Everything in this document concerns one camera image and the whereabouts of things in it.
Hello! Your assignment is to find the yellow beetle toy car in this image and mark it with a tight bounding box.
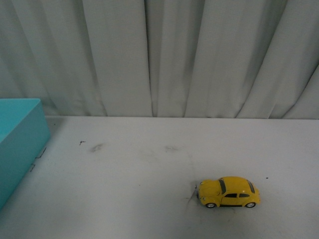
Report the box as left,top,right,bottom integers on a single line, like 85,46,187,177
196,176,261,208

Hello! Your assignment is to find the grey pleated curtain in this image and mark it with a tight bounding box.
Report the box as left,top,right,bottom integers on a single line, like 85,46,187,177
0,0,319,119

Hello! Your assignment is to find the turquoise plastic storage bin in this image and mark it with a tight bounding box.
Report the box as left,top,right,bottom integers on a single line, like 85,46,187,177
0,99,50,207

